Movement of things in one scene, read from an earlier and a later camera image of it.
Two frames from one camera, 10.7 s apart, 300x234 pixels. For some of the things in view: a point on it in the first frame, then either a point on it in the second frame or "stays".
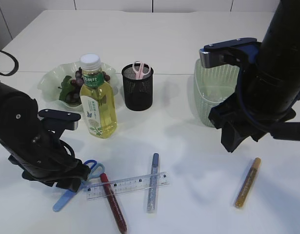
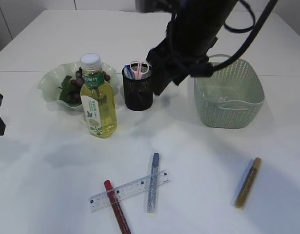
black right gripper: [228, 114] -> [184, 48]
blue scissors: [96, 170] -> [128, 71]
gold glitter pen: [248, 182] stays
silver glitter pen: [151, 204] stays
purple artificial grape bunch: [70, 89] stays
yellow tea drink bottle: [97, 98] stays
